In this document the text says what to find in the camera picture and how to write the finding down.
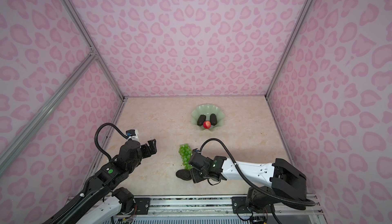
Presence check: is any dark avocado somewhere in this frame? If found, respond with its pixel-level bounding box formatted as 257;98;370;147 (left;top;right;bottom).
176;169;192;181
209;113;218;126
197;114;206;126

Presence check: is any green grape bunch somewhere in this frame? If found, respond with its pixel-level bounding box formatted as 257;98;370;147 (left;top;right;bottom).
178;144;192;170

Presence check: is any red apple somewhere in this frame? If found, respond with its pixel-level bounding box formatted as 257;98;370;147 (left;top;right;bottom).
203;121;212;130

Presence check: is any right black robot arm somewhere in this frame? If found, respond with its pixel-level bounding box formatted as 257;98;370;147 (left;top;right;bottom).
189;152;316;212

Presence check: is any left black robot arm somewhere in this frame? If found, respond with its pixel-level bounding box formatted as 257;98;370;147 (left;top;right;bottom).
45;139;157;224

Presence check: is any light green fruit bowl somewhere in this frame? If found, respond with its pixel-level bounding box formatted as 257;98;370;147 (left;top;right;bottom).
191;104;225;131

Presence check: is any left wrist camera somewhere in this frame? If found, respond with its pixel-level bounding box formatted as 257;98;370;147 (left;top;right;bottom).
126;129;139;141

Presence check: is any left black corrugated cable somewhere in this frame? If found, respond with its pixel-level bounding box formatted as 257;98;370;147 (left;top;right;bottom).
93;122;129;162

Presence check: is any black corrugated cable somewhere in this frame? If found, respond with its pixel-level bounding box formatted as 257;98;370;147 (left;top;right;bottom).
93;122;129;162
198;137;316;207

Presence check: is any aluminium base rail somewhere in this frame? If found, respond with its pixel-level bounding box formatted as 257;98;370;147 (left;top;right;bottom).
61;194;325;224

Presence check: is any aluminium frame strut left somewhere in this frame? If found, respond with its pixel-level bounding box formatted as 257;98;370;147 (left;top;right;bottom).
1;51;97;176

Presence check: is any right black corrugated cable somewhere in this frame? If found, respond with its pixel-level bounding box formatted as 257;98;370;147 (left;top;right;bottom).
198;137;316;207

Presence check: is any aluminium corner post right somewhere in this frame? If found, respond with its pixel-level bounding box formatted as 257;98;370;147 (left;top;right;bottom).
265;0;316;101

